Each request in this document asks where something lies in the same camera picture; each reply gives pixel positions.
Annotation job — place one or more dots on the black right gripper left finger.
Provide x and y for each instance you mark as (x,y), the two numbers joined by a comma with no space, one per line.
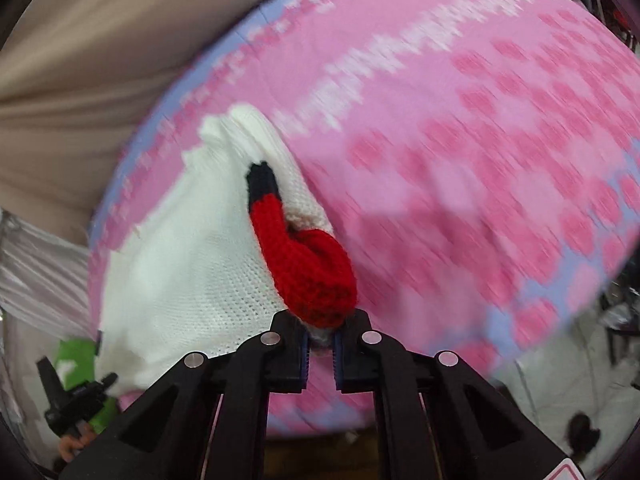
(204,418)

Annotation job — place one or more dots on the person's left hand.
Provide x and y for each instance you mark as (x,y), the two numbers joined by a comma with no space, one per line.
(69,445)

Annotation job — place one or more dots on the green plush pillow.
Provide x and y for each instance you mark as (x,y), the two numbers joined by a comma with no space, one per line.
(74,363)

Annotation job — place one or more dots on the white red black knit sweater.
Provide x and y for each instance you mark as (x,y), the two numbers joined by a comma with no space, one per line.
(237,238)

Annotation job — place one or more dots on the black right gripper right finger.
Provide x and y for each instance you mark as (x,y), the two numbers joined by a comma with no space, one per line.
(436,417)

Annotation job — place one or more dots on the white satin curtain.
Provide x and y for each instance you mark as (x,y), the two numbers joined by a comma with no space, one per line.
(44,280)

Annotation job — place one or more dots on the pink floral bed sheet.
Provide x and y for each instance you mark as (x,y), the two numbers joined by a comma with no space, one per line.
(477,159)

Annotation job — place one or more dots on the beige curtain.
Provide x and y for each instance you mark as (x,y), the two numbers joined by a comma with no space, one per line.
(77,76)

